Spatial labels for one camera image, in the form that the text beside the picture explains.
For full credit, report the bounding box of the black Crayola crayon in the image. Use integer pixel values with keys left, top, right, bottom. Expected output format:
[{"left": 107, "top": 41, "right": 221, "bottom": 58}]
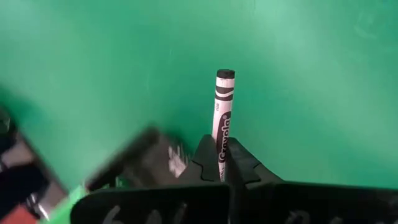
[{"left": 211, "top": 68, "right": 236, "bottom": 183}]

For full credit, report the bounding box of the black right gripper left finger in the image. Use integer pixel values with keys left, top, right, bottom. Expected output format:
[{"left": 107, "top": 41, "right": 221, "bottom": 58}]
[{"left": 70, "top": 133, "right": 231, "bottom": 224}]

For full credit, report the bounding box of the wooden table border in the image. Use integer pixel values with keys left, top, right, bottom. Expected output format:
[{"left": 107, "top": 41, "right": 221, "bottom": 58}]
[{"left": 0, "top": 136, "right": 68, "bottom": 215}]

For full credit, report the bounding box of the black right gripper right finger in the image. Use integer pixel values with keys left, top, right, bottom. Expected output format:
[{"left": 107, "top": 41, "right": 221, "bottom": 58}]
[{"left": 228, "top": 136, "right": 398, "bottom": 224}]

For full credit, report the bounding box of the black plastic basket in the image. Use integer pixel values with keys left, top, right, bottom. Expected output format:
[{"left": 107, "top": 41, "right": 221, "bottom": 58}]
[{"left": 85, "top": 126, "right": 190, "bottom": 191}]

